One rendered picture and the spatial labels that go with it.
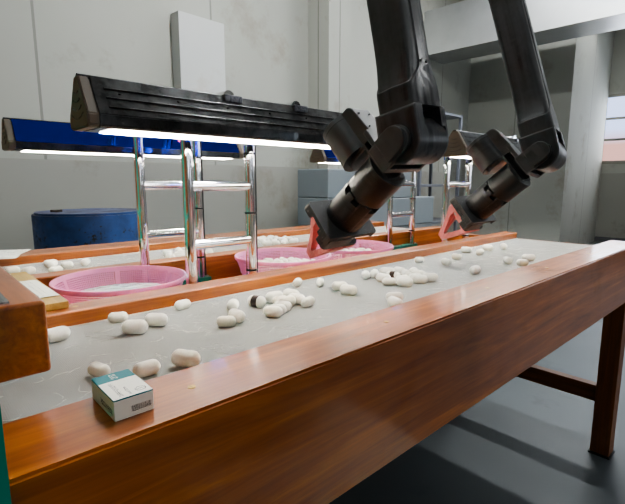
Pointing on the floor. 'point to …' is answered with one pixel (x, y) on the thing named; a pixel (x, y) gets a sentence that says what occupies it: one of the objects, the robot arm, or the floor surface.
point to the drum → (83, 227)
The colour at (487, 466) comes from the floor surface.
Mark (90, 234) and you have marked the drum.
